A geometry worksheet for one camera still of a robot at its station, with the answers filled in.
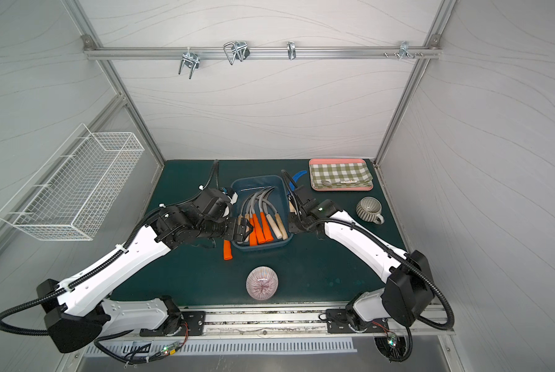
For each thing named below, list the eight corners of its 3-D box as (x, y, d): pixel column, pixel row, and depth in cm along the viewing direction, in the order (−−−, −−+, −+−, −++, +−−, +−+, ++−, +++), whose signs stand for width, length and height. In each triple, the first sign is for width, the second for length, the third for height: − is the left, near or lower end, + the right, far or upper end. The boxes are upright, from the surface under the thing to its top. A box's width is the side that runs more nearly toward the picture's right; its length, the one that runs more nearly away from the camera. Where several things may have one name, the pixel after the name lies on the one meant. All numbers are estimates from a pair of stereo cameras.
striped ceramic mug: (360, 228, 99) (365, 219, 93) (355, 206, 106) (359, 196, 100) (379, 228, 99) (386, 219, 93) (373, 206, 106) (378, 196, 100)
